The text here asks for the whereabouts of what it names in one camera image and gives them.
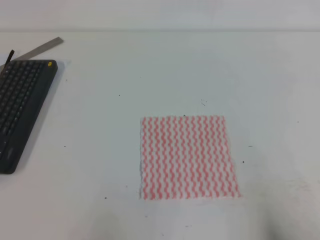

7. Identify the metal ruler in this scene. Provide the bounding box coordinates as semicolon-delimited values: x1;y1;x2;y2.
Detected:
0;37;65;72

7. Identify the pink white wavy towel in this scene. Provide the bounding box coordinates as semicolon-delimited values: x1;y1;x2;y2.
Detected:
139;115;241;201

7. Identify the black keyboard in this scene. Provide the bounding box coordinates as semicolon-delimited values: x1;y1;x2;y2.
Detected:
0;60;58;175

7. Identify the black strap near keyboard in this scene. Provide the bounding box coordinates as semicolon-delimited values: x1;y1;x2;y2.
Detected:
2;49;15;69

